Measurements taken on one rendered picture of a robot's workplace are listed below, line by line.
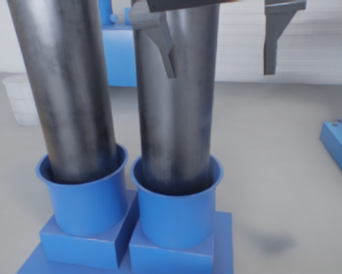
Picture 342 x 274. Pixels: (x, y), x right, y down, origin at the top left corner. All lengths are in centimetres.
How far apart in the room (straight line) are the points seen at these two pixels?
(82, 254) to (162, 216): 35
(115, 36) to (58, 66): 183
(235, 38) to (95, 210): 254
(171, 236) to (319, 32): 273
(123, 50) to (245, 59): 136
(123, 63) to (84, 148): 181
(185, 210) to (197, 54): 44
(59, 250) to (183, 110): 68
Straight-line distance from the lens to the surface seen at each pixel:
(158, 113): 68
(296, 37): 321
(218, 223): 121
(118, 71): 261
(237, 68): 318
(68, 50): 74
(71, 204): 93
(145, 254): 97
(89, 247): 103
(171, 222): 85
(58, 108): 79
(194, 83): 66
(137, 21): 37
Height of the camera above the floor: 86
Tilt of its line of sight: 27 degrees down
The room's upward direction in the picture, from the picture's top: 1 degrees counter-clockwise
